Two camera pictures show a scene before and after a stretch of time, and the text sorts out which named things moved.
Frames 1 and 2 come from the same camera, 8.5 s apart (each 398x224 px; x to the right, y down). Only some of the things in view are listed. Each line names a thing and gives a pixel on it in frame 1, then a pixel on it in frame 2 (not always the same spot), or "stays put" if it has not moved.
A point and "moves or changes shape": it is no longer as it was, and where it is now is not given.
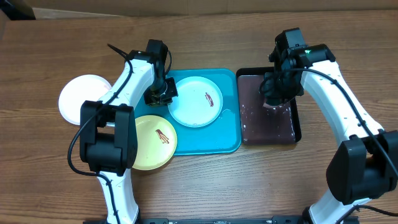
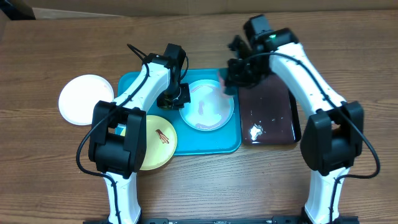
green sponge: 274,102 -> 224,75
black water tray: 269,124 stays put
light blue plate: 199,102 moves or changes shape
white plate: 79,88 stays put
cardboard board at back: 43,9 stays put
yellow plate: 157,142 stays put
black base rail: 222,220 stays put
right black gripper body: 284,87 -> 250,72
